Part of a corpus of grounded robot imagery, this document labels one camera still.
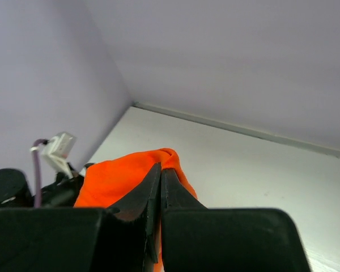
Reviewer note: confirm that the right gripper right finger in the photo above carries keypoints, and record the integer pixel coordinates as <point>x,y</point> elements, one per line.
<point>195,238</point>

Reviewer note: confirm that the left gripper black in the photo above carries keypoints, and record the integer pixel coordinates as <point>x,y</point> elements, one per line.
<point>15,192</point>

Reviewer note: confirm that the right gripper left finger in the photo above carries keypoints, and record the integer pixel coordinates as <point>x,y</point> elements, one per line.
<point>121,237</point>

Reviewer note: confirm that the orange t shirt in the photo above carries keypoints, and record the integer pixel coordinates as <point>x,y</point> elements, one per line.
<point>108,181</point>

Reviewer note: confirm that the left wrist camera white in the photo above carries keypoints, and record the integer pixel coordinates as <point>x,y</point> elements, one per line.
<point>55,152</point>

